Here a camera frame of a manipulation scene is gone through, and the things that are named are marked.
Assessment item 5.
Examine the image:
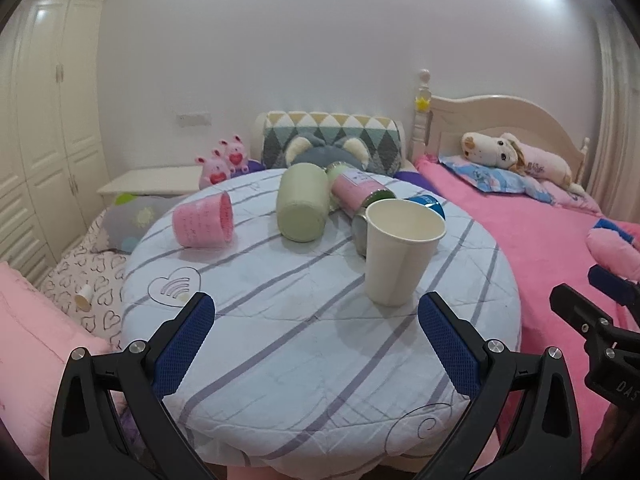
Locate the diamond pattern cushion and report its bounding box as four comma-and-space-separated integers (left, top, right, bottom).
260, 110, 406, 177

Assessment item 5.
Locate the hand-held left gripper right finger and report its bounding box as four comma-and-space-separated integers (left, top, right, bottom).
414, 291, 582, 480

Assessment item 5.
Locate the pink bunny plush toy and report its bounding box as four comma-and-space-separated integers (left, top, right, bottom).
195, 149, 232, 190
223, 134, 250, 173

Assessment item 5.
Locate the heart print bed sheet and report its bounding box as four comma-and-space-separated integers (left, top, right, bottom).
39, 207, 132, 352

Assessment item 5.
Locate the pink ribbed cup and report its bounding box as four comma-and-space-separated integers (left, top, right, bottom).
172, 191, 235, 249

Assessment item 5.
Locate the light green cup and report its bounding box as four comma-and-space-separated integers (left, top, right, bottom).
276, 163, 330, 244

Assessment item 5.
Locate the pink and blue plush toy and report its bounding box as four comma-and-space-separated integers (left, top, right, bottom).
584, 217, 640, 282

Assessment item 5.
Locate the purple cloth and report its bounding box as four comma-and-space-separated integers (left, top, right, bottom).
394, 170, 442, 197

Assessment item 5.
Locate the white cow plush toy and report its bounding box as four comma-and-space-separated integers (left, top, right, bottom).
460, 131, 587, 196

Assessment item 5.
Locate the white bedside table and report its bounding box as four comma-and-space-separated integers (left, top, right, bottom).
96, 166, 207, 197

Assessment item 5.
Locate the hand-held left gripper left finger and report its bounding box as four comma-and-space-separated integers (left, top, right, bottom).
49, 291, 216, 480

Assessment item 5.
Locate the pink quilt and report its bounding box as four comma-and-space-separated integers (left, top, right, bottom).
0, 260, 151, 466

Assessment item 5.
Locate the white wardrobe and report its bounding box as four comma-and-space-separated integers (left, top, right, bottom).
0, 0, 113, 293

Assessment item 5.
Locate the pink bed blanket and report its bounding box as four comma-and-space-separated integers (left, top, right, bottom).
413, 154, 640, 466

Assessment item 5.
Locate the white wooden bed headboard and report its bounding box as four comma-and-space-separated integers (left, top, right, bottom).
409, 67, 592, 187

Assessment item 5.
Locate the blue cup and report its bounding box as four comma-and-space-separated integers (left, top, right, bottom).
403, 195, 446, 221

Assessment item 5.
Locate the pink labelled can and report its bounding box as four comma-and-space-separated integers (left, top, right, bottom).
330, 170, 397, 212

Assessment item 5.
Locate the blue cartoon pillow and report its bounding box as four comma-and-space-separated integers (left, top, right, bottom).
439, 154, 557, 206

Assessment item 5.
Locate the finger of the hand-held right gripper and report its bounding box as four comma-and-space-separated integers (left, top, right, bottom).
549, 283, 617, 348
587, 264, 640, 307

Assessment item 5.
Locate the grey bear plush cushion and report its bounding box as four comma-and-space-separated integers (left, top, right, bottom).
284, 134, 371, 173

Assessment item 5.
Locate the grey dotted pillow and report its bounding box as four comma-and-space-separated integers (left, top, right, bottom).
102, 192, 187, 254

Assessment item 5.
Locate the white curtain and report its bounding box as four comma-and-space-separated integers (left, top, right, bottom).
592, 7, 640, 221

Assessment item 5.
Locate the round table with striped cloth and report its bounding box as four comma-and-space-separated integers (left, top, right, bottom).
120, 167, 522, 467

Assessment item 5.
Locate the white paper cup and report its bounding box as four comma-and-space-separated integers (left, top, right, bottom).
364, 199, 447, 308

